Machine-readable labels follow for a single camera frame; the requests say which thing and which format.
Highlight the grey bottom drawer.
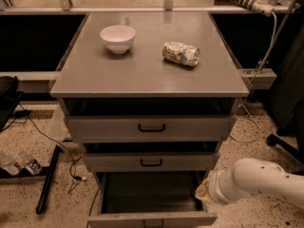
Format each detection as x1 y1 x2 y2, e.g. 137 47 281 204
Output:
87 171 217 228

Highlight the grey drawer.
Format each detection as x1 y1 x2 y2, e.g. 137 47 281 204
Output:
87 171 217 228
83 152 219 172
66 115 236 143

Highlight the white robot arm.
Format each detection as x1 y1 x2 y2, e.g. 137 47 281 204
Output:
195 158 304 208

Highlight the grey drawer cabinet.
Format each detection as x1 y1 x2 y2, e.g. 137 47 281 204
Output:
49 10 250 182

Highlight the grey middle drawer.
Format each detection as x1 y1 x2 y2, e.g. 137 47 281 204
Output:
83 152 219 172

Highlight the grey top drawer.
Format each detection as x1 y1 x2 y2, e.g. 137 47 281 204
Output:
66 115 236 143

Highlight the crushed soda can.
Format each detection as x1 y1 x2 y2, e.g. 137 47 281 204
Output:
162 41 200 67

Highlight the white ceramic bowl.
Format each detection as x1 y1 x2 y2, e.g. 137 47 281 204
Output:
100 25 136 54

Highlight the black office chair base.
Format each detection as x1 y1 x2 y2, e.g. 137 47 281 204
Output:
266 100 304 164

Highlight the plastic water bottle right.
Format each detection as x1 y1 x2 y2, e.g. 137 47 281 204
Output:
19 152 42 175

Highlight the plastic water bottle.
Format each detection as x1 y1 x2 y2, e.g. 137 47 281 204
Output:
19 152 42 175
0 152 21 176

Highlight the black object at left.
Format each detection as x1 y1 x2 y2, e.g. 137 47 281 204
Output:
0 76 23 132

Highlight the white power strip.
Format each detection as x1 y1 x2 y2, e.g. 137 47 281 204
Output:
230 0 275 16

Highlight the plastic water bottle left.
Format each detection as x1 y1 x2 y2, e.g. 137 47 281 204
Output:
0 152 21 176

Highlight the black metal stand frame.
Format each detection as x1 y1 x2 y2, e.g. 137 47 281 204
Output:
0 145 63 215

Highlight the black floor cable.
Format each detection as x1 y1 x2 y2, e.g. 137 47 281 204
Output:
0 102 101 228

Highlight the white cable on right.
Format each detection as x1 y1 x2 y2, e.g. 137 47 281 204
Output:
228 11 278 144

